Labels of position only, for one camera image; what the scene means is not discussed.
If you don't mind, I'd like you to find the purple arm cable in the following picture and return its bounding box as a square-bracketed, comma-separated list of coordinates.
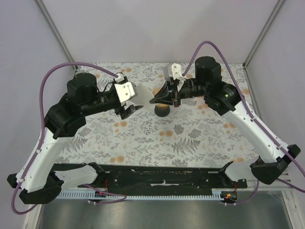
[11, 61, 128, 215]
[182, 41, 305, 206]

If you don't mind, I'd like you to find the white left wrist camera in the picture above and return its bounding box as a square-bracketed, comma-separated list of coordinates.
[114, 73, 138, 105]

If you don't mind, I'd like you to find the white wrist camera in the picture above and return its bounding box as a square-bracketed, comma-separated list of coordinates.
[114, 73, 138, 105]
[163, 63, 186, 81]

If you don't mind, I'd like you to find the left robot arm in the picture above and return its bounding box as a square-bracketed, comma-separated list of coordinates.
[7, 73, 143, 205]

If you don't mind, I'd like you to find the round wooden dripper base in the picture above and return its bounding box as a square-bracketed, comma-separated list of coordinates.
[156, 104, 168, 107]

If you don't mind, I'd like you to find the dark carafe with red rim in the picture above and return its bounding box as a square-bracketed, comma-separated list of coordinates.
[154, 105, 170, 117]

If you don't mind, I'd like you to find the white paper coffee filter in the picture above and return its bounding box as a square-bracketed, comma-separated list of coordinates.
[131, 83, 154, 111]

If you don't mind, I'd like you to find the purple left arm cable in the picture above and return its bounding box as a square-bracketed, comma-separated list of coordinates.
[11, 61, 128, 215]

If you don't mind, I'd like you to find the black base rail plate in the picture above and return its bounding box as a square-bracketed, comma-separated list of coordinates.
[90, 163, 247, 195]

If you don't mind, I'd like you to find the aluminium frame post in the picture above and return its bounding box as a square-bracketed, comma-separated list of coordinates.
[243, 0, 286, 69]
[34, 0, 75, 62]

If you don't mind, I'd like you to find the aluminium frame post left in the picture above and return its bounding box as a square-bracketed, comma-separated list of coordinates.
[34, 0, 75, 62]

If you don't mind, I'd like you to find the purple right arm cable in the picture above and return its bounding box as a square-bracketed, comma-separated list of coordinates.
[182, 41, 305, 206]

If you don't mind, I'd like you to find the floral patterned table mat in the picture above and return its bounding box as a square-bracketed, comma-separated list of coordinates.
[52, 62, 259, 169]

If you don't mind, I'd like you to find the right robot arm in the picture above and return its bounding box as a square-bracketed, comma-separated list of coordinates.
[150, 56, 301, 188]

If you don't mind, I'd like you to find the white slotted cable duct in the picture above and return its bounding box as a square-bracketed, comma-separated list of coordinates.
[56, 189, 235, 201]

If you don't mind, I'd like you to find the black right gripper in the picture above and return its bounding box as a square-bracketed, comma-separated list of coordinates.
[150, 79, 209, 108]

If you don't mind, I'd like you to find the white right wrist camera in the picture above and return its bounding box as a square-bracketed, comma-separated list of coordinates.
[163, 63, 186, 81]

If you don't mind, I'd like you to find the aluminium frame post right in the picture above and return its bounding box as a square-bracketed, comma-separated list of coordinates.
[243, 0, 286, 69]

